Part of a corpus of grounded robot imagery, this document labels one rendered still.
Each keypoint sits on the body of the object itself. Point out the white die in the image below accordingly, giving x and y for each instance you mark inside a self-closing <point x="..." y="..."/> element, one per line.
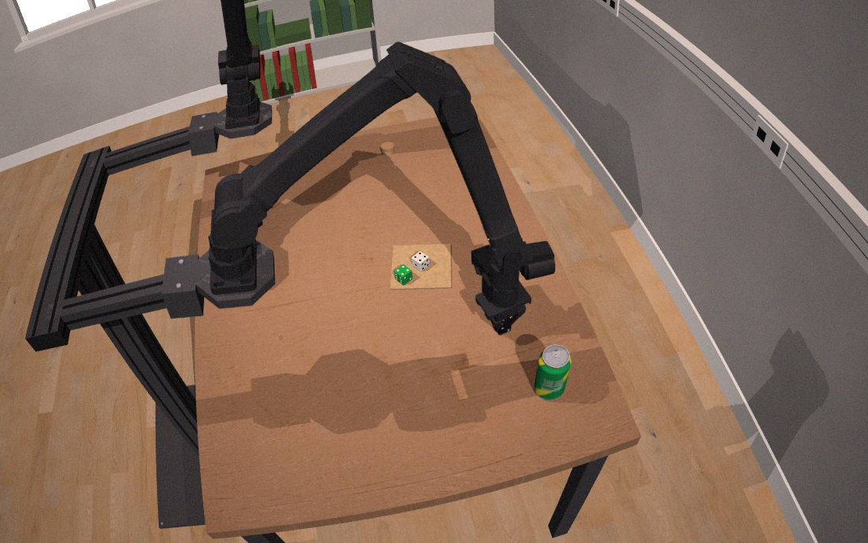
<point x="420" y="261"/>

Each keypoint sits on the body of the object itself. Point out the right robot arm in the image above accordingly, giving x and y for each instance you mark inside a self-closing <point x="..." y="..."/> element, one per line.
<point x="242" y="200"/>

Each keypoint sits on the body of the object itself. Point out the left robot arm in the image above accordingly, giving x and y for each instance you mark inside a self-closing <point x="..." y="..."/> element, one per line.
<point x="242" y="104"/>

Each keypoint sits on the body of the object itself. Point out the black die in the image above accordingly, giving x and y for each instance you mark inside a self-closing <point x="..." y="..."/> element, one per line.
<point x="505" y="327"/>

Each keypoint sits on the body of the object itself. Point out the green die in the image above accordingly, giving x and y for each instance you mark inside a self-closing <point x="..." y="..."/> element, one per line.
<point x="403" y="274"/>

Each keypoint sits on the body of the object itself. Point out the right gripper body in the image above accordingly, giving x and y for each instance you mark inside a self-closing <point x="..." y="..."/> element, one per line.
<point x="504" y="302"/>

